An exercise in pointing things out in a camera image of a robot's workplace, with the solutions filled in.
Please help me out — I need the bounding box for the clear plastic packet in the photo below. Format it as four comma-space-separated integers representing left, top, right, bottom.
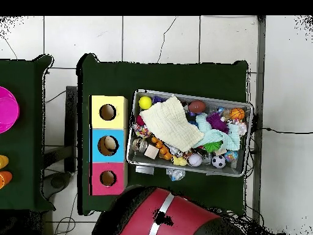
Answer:
166, 168, 186, 182

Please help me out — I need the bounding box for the clear mesh bin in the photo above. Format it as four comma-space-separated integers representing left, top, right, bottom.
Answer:
125, 89, 255, 177

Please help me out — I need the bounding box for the cream yellow cloth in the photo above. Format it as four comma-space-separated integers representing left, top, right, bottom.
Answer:
139, 95, 205, 153

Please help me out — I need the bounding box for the small wooden block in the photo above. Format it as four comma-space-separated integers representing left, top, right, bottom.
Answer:
144, 145, 160, 160

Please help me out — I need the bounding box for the yellow ball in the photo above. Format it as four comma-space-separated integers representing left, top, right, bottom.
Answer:
138, 95, 153, 110

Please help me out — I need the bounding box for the brown toy football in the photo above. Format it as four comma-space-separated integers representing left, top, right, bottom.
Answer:
188, 100, 207, 114

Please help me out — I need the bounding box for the white ball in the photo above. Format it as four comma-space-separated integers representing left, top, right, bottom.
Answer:
188, 153, 204, 167

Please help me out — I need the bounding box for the green spiky ball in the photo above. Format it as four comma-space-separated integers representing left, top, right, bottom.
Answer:
204, 141, 224, 153

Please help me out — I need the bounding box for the purple spiky toy with eyes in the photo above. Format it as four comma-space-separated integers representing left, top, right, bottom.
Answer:
205, 111, 230, 133

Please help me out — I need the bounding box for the small soccer ball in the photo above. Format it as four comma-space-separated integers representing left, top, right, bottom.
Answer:
211, 154, 227, 170

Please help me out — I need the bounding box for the mint green cloth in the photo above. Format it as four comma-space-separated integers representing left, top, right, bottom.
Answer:
195, 113, 248, 152

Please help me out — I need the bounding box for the orange toy basketball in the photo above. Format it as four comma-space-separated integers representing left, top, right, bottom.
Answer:
230, 107, 246, 121

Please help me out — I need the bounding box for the dark green side table cloth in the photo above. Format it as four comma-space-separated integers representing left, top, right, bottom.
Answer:
0, 54, 56, 213

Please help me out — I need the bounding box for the magenta plate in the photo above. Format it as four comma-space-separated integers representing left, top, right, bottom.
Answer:
0, 86, 20, 134

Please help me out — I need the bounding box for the orange cup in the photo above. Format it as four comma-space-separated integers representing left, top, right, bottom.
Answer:
0, 171, 13, 190

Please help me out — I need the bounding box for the black cable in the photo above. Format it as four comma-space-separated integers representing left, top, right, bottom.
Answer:
251, 127, 313, 135

